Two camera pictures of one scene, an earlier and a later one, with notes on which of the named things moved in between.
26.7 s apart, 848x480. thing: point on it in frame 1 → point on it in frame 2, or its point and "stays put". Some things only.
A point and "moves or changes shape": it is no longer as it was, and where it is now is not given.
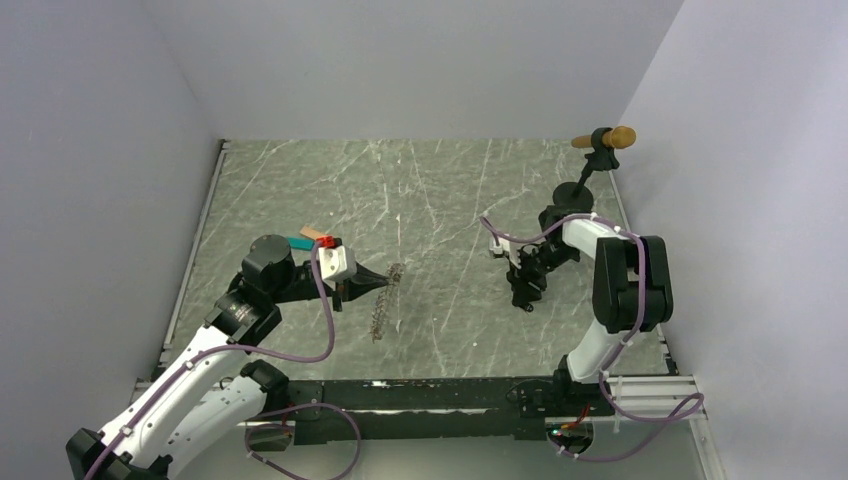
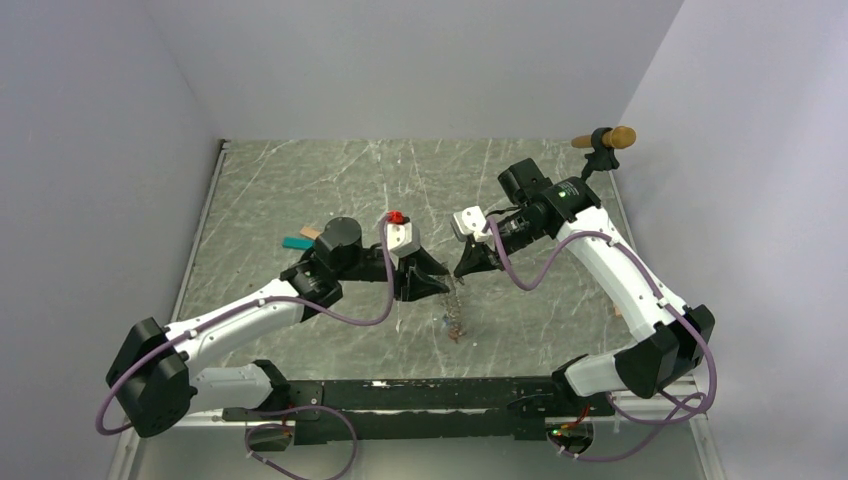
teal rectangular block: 301,243 stays put
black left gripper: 364,281 → 419,283
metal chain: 395,272 moves or changes shape
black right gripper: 520,278 → 480,258
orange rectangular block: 312,232 stays put
